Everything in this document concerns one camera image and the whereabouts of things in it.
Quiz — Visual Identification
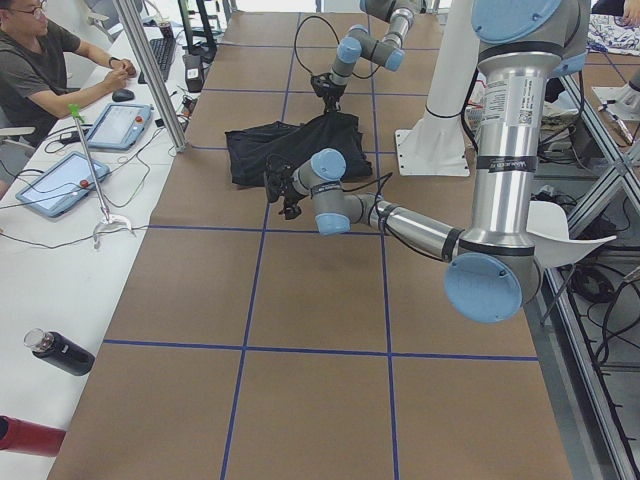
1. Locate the reacher grabber tool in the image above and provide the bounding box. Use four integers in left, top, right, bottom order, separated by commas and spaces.
68, 104, 135, 250

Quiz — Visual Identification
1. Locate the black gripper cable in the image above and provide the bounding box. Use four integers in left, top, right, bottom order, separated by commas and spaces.
292, 15, 386, 81

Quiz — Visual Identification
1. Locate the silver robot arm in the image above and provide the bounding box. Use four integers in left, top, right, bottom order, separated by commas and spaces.
310, 0, 427, 113
265, 1, 590, 323

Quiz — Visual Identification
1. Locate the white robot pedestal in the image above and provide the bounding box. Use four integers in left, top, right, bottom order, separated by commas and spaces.
395, 0, 479, 177

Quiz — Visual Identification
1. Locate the black computer mouse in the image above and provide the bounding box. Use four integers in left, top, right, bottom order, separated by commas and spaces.
112, 89, 135, 103

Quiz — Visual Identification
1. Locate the red bottle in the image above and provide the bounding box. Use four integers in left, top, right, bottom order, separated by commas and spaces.
1, 415, 66, 457

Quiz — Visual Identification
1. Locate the lower teach pendant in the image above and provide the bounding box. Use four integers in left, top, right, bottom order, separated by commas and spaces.
15, 152, 94, 218

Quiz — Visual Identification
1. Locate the teach pendant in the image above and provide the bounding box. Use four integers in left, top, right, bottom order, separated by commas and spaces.
86, 102, 153, 151
15, 152, 94, 218

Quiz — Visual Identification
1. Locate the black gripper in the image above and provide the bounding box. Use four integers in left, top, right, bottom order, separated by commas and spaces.
278, 167, 311, 220
310, 72, 345, 114

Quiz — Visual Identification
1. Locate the grey keyboard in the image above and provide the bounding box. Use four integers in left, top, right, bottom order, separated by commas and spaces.
149, 38, 176, 82

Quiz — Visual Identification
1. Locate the white chair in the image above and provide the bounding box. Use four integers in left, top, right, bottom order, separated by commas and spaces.
526, 200, 617, 269

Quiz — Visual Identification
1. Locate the seated man in grey shirt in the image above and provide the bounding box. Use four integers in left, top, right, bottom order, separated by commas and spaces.
1, 1, 137, 146

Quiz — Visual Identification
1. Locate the aluminium frame post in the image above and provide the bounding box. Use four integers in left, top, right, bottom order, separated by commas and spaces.
113, 0, 187, 153

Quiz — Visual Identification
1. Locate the upper teach pendant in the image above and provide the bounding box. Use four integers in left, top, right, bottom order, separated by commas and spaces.
86, 102, 153, 151

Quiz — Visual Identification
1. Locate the black box with label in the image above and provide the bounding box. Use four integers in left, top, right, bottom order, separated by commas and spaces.
182, 54, 204, 93

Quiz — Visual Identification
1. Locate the black water bottle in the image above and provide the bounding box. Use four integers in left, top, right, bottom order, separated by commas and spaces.
23, 328, 95, 376

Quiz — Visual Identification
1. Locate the black graphic t-shirt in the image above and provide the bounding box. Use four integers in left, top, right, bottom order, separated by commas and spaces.
225, 112, 372, 187

